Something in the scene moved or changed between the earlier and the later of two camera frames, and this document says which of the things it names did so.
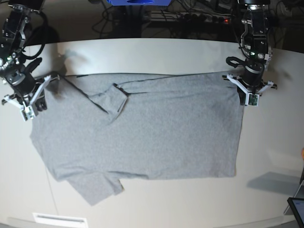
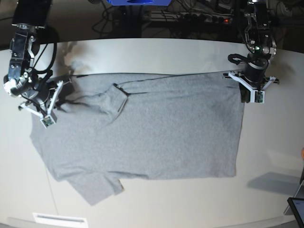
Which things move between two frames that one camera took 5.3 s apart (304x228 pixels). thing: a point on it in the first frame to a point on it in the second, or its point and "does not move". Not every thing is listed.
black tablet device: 297,205 does not move
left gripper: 24,85 to 43,94
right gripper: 253,72 does not move
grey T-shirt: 98,130 does not move
